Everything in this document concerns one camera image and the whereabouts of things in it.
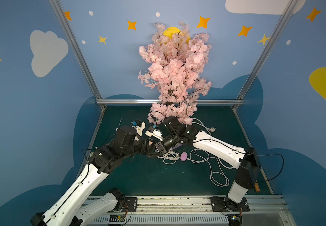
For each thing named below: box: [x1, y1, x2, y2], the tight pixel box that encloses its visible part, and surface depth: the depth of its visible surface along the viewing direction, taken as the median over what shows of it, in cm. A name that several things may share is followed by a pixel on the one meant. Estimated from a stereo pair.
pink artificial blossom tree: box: [137, 21, 213, 125], surface depth 78 cm
